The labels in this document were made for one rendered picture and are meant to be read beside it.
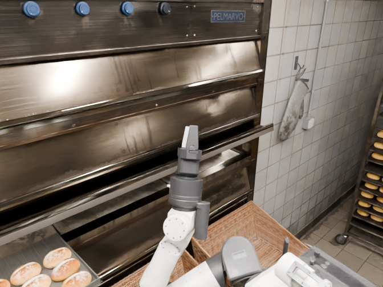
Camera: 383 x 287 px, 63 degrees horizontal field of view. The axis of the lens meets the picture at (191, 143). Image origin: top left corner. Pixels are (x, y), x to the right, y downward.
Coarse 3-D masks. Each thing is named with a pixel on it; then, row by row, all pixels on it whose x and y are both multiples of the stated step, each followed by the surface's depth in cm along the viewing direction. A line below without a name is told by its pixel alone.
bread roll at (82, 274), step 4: (76, 272) 103; (80, 272) 104; (84, 272) 104; (88, 272) 106; (72, 276) 102; (76, 276) 102; (80, 276) 102; (84, 276) 103; (88, 276) 104; (68, 280) 101; (72, 280) 101; (76, 280) 101; (80, 280) 102; (84, 280) 102; (88, 280) 104; (64, 284) 100; (68, 284) 100; (72, 284) 100; (76, 284) 101; (80, 284) 101; (84, 284) 102
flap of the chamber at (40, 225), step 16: (240, 128) 183; (256, 128) 178; (272, 128) 177; (208, 144) 159; (240, 144) 160; (160, 160) 144; (112, 176) 131; (128, 176) 129; (160, 176) 128; (64, 192) 120; (80, 192) 118; (112, 192) 115; (16, 208) 111; (32, 208) 109; (48, 208) 107; (80, 208) 107; (0, 224) 100; (32, 224) 98; (48, 224) 101; (0, 240) 92
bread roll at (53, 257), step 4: (56, 248) 113; (60, 248) 114; (64, 248) 114; (52, 252) 112; (56, 252) 112; (60, 252) 112; (64, 252) 113; (68, 252) 114; (48, 256) 110; (52, 256) 111; (56, 256) 111; (60, 256) 112; (64, 256) 113; (68, 256) 114; (44, 260) 110; (48, 260) 110; (52, 260) 110; (56, 260) 111; (60, 260) 111; (44, 264) 110; (48, 264) 110; (52, 264) 110; (56, 264) 111; (48, 268) 111
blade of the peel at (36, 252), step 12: (48, 240) 125; (60, 240) 125; (24, 252) 119; (36, 252) 119; (48, 252) 119; (72, 252) 119; (0, 264) 113; (12, 264) 113; (84, 264) 112; (0, 276) 108; (96, 276) 106
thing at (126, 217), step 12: (240, 156) 196; (216, 168) 182; (228, 168) 185; (204, 180) 173; (156, 192) 158; (168, 192) 158; (132, 204) 148; (144, 204) 148; (156, 204) 153; (108, 216) 140; (120, 216) 140; (132, 216) 144; (84, 228) 132; (96, 228) 133; (108, 228) 137; (72, 240) 126; (84, 240) 130
